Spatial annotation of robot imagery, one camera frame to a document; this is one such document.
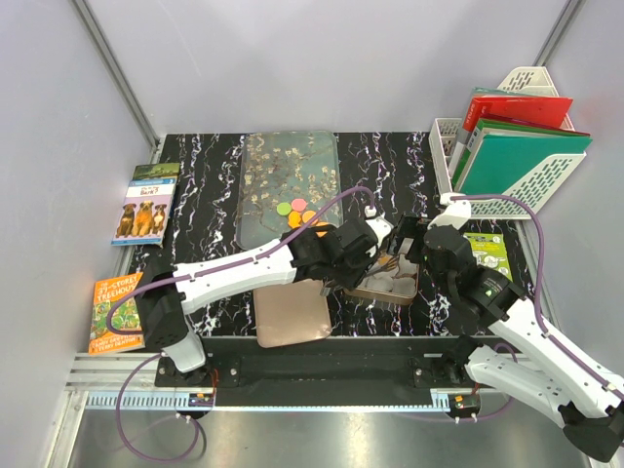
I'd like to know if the white file organizer rack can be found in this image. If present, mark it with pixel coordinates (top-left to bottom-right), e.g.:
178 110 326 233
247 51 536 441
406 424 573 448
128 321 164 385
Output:
429 66 592 219

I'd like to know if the floral blue serving tray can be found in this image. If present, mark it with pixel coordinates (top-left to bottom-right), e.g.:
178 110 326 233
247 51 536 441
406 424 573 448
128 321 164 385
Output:
236 131 341 250

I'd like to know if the dog picture book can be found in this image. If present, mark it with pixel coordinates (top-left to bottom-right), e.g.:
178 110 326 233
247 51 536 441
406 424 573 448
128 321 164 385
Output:
111 163 180 247

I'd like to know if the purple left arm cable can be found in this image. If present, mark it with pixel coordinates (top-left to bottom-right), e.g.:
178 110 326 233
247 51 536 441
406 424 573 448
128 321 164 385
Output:
107 186 377 460

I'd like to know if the green round cookie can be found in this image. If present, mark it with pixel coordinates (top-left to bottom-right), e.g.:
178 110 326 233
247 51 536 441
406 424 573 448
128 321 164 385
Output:
276 202 292 216

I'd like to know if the orange flower-shaped cookie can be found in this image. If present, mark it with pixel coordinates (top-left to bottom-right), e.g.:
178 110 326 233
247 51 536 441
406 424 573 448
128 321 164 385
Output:
288 211 303 229

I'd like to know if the rose gold tin lid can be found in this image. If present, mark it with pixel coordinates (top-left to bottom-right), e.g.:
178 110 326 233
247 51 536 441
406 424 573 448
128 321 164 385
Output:
253 280 332 348

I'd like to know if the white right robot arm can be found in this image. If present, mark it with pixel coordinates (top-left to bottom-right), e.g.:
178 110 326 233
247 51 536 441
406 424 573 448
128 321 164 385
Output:
389 193 623 463

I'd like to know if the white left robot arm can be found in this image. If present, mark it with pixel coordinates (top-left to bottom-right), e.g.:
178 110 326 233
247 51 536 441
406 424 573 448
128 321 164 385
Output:
135 216 393 386

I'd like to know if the orange round striped cookie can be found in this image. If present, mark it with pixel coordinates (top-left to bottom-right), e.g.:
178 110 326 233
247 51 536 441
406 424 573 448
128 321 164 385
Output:
315 221 334 237

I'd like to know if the red folder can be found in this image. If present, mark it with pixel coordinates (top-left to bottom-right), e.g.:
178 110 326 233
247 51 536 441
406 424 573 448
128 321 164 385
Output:
462 95 573 132

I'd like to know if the orange treehouse book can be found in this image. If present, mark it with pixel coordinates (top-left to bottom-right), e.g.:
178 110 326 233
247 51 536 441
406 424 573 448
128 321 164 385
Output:
88 272 144 355

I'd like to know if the pink round cookie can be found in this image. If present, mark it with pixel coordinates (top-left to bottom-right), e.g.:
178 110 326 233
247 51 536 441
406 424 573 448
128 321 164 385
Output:
291 198 307 213

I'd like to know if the rose gold tin box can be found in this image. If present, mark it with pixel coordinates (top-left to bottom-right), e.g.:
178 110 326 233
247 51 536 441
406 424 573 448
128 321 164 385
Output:
345 251 419 305

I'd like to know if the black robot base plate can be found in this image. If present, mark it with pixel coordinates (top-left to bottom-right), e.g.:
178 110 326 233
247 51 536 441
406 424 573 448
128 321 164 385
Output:
155 336 474 411

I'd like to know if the green comic booklet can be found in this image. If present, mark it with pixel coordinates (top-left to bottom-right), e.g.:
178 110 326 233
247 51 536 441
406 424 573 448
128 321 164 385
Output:
463 232 513 281

